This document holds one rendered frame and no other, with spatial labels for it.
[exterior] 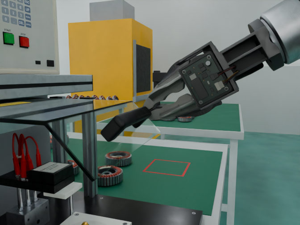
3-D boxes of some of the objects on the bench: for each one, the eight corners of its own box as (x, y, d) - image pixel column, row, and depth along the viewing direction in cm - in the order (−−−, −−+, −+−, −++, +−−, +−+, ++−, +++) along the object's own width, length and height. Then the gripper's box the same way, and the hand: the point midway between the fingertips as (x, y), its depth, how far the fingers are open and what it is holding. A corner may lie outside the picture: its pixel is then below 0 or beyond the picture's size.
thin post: (76, 218, 63) (75, 178, 62) (72, 221, 62) (71, 181, 60) (71, 216, 64) (69, 177, 62) (67, 220, 62) (64, 180, 61)
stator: (109, 158, 115) (109, 150, 115) (134, 159, 114) (134, 151, 113) (101, 166, 104) (100, 157, 104) (127, 168, 103) (127, 159, 102)
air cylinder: (50, 220, 62) (48, 198, 61) (26, 239, 55) (24, 214, 54) (33, 217, 63) (31, 195, 63) (7, 235, 56) (5, 210, 56)
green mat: (222, 152, 125) (222, 151, 125) (211, 216, 68) (211, 215, 68) (59, 137, 155) (59, 137, 155) (-46, 174, 97) (-46, 173, 97)
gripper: (255, 2, 30) (111, 93, 37) (295, 72, 29) (142, 149, 37) (252, 18, 38) (134, 89, 45) (282, 72, 37) (159, 136, 45)
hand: (150, 110), depth 43 cm, fingers closed, pressing on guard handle
